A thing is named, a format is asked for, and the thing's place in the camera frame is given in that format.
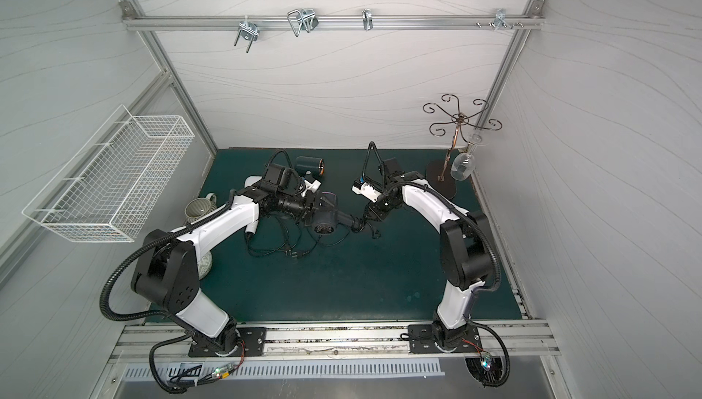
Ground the grey hair dryer pink ring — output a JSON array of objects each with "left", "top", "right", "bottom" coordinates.
[{"left": 311, "top": 189, "right": 366, "bottom": 236}]

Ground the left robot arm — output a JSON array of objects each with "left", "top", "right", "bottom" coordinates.
[{"left": 99, "top": 162, "right": 321, "bottom": 356}]

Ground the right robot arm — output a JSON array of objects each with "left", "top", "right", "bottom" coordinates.
[{"left": 352, "top": 141, "right": 502, "bottom": 353}]

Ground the dark green hair dryer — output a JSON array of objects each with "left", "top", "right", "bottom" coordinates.
[{"left": 294, "top": 156, "right": 325, "bottom": 178}]

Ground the white hair dryer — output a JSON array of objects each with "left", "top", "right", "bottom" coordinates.
[{"left": 244, "top": 176, "right": 261, "bottom": 239}]

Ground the green table mat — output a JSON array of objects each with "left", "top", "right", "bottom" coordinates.
[{"left": 200, "top": 148, "right": 523, "bottom": 322}]

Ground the metal glass holder stand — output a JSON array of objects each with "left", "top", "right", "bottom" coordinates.
[{"left": 421, "top": 93, "right": 504, "bottom": 203}]

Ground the clear wine glass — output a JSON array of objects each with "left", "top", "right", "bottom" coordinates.
[{"left": 451, "top": 132, "right": 483, "bottom": 181}]

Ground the striped ceramic mug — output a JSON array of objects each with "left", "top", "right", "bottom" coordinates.
[{"left": 184, "top": 193, "right": 218, "bottom": 223}]

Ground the patterned ceramic bowl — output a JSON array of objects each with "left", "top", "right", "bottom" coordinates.
[{"left": 197, "top": 251, "right": 213, "bottom": 280}]

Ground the small metal clamp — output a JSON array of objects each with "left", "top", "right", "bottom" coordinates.
[{"left": 361, "top": 9, "right": 373, "bottom": 31}]

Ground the white vent strip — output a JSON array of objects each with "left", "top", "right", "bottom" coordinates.
[{"left": 122, "top": 358, "right": 445, "bottom": 382}]

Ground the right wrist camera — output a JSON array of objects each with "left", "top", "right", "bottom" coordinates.
[{"left": 352, "top": 179, "right": 382, "bottom": 203}]

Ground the green dryer black cord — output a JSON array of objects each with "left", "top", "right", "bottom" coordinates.
[{"left": 284, "top": 217, "right": 352, "bottom": 260}]

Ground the metal hook bracket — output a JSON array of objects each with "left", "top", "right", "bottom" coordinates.
[{"left": 233, "top": 19, "right": 260, "bottom": 53}]

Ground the metal u-bolt bracket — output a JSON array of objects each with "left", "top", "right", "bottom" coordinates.
[{"left": 286, "top": 9, "right": 319, "bottom": 37}]

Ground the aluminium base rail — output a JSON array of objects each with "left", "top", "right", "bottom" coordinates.
[{"left": 109, "top": 319, "right": 561, "bottom": 364}]

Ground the white wire basket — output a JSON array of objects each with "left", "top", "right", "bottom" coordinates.
[{"left": 22, "top": 106, "right": 195, "bottom": 244}]

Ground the metal bolt bracket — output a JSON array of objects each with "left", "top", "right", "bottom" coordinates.
[{"left": 475, "top": 9, "right": 524, "bottom": 31}]

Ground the aluminium top rail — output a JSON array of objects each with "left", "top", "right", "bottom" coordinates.
[{"left": 122, "top": 12, "right": 546, "bottom": 31}]

